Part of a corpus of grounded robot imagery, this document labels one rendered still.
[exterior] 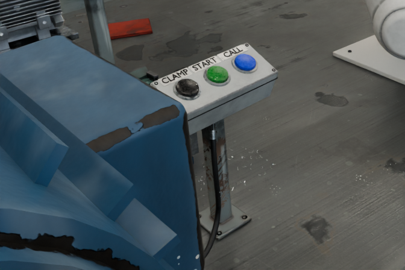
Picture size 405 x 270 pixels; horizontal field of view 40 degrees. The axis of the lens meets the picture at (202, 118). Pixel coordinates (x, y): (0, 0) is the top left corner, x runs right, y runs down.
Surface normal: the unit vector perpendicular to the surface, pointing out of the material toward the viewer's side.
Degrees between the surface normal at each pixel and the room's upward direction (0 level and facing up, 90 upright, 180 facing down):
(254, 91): 113
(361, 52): 0
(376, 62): 0
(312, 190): 0
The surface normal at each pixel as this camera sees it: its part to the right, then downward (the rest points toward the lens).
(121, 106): -0.09, -0.85
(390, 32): -0.37, 0.59
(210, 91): 0.15, -0.65
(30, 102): -0.47, -0.55
